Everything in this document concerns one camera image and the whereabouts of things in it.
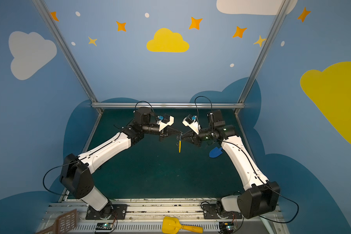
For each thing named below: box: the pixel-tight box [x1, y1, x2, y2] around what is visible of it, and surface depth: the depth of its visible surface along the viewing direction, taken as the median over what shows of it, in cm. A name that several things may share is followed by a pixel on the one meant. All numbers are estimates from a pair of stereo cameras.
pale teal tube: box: [259, 216, 276, 234], surface depth 71 cm
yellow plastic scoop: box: [161, 216, 204, 234], surface depth 71 cm
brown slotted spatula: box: [37, 208, 78, 234], surface depth 72 cm
